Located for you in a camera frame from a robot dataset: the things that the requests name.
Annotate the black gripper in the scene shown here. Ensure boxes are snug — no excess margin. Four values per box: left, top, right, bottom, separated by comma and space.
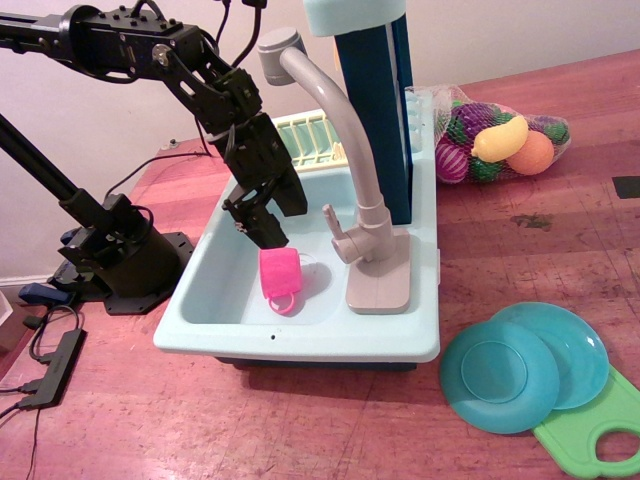
223, 112, 308, 249

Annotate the pink plastic toy cup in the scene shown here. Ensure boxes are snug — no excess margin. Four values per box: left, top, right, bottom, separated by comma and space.
258, 247, 302, 315

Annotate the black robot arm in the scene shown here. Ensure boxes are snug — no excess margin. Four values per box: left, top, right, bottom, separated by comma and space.
1, 1, 308, 249

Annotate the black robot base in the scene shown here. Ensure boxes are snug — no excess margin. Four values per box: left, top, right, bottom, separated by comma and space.
48, 189, 194, 315

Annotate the yellow dish rack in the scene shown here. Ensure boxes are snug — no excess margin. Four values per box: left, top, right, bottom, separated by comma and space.
273, 109, 348, 173

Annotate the light blue toy sink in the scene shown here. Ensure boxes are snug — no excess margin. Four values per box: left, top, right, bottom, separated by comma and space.
153, 94, 440, 363

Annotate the grey toy faucet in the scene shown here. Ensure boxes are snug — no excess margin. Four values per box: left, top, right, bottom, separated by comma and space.
257, 27, 411, 314

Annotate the dark blue water tank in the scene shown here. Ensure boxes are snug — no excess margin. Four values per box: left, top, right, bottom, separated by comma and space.
303, 1, 413, 225

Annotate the mesh bag of toys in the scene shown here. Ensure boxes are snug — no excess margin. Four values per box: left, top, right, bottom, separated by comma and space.
405, 85, 571, 185

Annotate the yellow toy lemon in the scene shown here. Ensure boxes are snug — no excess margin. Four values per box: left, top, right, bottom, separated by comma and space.
471, 116, 529, 163

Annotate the blue clamp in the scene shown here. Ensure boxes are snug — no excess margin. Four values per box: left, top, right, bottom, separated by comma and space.
18, 283, 74, 306

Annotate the orange toy fruit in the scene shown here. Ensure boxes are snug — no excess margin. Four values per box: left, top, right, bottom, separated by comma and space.
507, 131, 554, 176

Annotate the teal front plate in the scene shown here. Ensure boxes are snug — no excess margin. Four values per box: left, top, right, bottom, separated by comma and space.
440, 322, 560, 434

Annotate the teal plate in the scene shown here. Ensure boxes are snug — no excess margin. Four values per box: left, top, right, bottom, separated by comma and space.
491, 302, 609, 410
440, 322, 560, 434

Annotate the black usb hub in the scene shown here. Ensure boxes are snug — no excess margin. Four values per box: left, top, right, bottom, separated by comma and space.
17, 328, 87, 410

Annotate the teal rear plate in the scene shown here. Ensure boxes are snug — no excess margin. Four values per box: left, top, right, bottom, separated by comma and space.
491, 302, 609, 410

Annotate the black tape patch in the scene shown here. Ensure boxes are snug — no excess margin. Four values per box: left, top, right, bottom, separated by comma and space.
612, 176, 640, 199

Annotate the green cutting board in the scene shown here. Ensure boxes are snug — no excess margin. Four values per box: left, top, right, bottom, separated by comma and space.
533, 367, 639, 479

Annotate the black hanging cable right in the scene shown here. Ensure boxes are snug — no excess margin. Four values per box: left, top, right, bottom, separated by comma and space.
230, 0, 269, 69

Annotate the black hanging cable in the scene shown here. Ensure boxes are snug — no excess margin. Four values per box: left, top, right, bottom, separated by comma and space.
230, 0, 269, 69
215, 0, 232, 46

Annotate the black hanging cable left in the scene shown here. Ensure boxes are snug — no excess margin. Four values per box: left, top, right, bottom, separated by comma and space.
215, 0, 232, 46

